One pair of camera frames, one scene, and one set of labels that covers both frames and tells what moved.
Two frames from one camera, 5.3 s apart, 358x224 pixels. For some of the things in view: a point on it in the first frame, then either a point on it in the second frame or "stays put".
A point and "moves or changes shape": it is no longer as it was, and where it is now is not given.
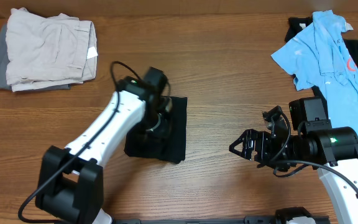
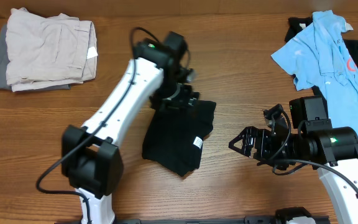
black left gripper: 164,131 → 184,99
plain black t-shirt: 171,146 moves or changes shape
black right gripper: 264,139 stays put
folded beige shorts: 43,51 stays put
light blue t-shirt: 321,54 stays put
